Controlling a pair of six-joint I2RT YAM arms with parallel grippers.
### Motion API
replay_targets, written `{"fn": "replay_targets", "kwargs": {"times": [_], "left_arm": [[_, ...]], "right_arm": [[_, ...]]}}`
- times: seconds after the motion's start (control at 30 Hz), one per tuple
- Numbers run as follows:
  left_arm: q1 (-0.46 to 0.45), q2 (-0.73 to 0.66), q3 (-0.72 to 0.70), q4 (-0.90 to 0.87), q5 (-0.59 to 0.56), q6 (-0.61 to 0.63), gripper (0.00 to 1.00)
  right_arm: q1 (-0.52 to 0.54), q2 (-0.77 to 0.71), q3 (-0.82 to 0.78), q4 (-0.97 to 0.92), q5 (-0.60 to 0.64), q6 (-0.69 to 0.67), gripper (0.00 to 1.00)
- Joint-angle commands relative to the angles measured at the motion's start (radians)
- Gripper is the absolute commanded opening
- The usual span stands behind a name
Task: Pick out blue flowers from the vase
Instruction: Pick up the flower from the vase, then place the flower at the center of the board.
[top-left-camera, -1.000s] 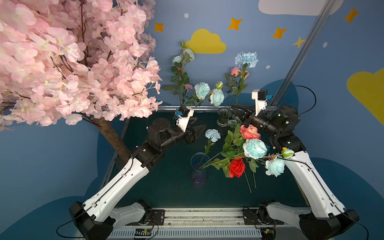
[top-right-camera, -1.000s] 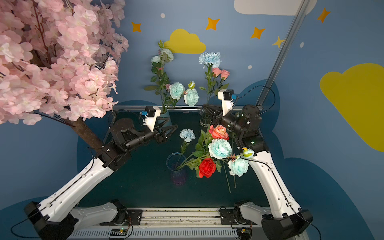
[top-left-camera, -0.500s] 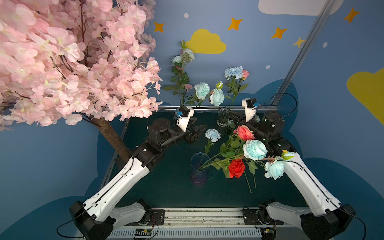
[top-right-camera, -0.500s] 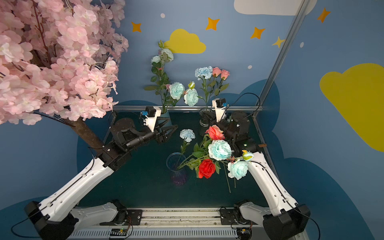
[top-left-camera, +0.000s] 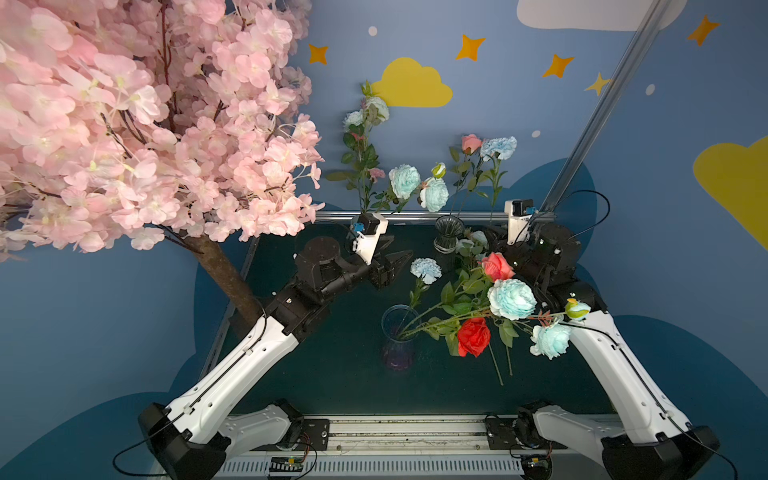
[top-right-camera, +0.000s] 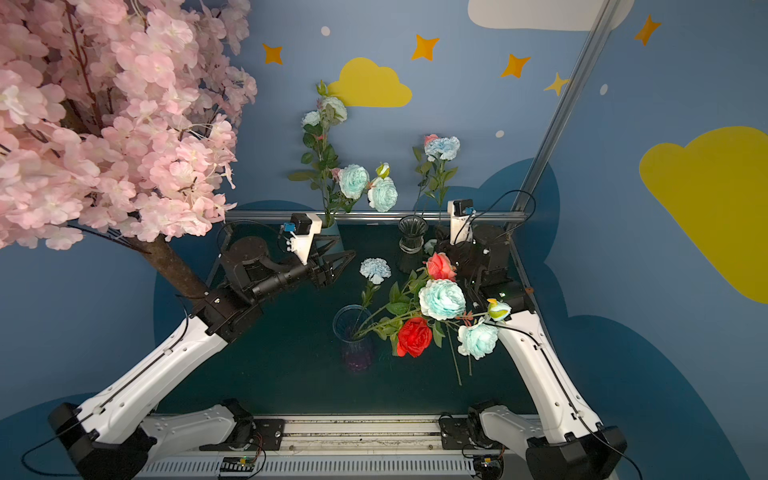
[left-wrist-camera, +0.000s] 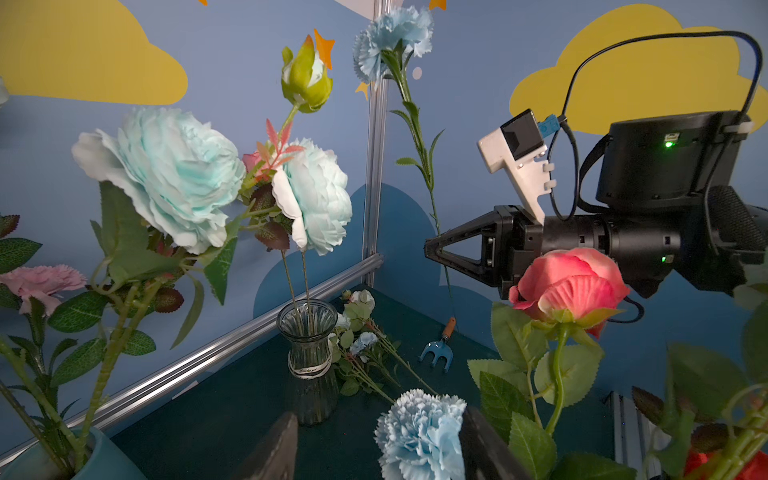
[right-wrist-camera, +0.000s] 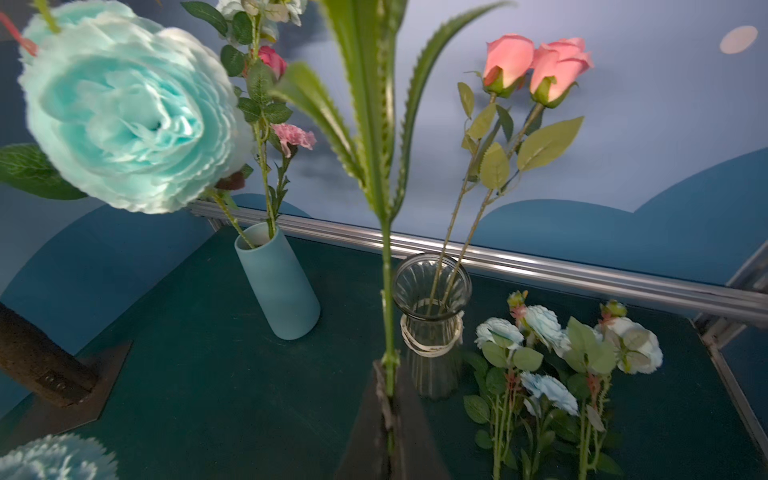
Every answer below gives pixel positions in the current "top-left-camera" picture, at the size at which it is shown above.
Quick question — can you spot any blue flower bunch purple vase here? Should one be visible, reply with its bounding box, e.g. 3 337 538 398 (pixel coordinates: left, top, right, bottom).
400 279 591 360

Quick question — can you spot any blue rose stem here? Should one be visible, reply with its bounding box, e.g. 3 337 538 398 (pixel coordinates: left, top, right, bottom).
372 163 449 213
454 224 515 377

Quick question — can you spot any purple ribbed glass vase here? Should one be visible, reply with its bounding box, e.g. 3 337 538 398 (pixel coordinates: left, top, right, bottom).
381 304 417 371

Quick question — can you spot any clear ribbed glass vase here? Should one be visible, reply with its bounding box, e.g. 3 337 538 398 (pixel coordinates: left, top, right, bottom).
433 215 465 273

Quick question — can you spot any pink rose stem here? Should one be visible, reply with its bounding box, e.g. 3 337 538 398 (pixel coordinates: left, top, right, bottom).
449 134 483 218

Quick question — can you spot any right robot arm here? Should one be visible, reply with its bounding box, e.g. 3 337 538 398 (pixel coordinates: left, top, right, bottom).
500 217 720 479

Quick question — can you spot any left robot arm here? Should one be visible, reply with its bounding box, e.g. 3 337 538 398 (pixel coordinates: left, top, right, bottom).
138 234 413 479

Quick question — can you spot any red and coral rose stem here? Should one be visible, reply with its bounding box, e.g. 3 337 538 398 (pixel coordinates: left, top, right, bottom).
417 252 515 357

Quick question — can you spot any pink cherry blossom tree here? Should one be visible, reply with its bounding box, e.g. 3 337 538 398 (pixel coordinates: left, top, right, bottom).
1 1 322 323

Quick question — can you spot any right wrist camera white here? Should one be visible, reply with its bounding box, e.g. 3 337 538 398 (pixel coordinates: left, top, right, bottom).
504 199 536 245

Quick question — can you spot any aluminium frame back bar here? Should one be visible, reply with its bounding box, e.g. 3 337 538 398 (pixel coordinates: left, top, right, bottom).
311 209 556 226

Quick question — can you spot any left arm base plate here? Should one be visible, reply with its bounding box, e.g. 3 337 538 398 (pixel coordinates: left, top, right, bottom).
287 418 331 451

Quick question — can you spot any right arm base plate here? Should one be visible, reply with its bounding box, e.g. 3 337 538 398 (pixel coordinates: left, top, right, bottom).
483 416 525 451

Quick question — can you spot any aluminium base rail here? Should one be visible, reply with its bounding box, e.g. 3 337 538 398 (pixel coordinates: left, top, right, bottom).
216 414 607 479

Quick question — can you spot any aluminium frame corner post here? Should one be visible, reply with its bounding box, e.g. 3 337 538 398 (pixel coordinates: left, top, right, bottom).
540 0 673 217

